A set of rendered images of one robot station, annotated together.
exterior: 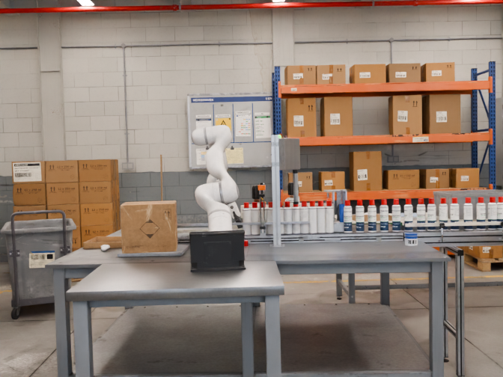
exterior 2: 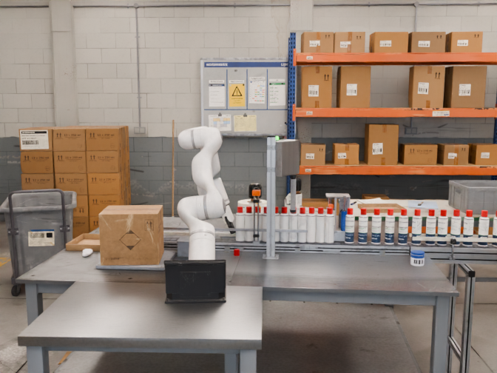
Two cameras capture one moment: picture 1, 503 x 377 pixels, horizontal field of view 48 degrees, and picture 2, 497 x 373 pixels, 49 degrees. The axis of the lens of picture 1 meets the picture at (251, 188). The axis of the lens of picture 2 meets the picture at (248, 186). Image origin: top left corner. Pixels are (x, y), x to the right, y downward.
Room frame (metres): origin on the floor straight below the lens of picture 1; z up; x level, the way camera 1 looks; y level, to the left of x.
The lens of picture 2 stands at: (0.46, -0.18, 1.68)
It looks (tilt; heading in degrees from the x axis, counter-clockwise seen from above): 9 degrees down; 3
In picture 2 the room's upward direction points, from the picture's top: straight up
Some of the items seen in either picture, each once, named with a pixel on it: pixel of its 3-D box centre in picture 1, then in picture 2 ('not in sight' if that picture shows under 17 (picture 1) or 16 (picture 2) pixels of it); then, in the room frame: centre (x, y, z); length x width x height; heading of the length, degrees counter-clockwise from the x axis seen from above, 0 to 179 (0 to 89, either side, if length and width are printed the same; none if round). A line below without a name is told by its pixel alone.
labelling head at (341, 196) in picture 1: (335, 210); (337, 217); (3.64, -0.54, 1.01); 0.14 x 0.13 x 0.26; 88
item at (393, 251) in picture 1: (250, 241); (244, 246); (3.67, 0.01, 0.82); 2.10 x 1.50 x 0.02; 88
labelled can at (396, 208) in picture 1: (396, 215); (403, 226); (3.53, -0.90, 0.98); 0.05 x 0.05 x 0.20
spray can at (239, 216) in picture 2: (246, 218); (239, 223); (3.56, 0.03, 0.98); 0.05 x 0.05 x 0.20
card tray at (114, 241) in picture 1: (113, 241); (98, 242); (3.60, 0.89, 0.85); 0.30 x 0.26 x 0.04; 88
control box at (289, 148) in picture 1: (285, 154); (283, 157); (3.47, -0.21, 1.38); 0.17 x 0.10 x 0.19; 143
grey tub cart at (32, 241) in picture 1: (40, 257); (42, 233); (5.30, 1.99, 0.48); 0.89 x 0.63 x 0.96; 20
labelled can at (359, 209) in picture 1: (359, 216); (362, 226); (3.54, -0.67, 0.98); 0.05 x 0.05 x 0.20
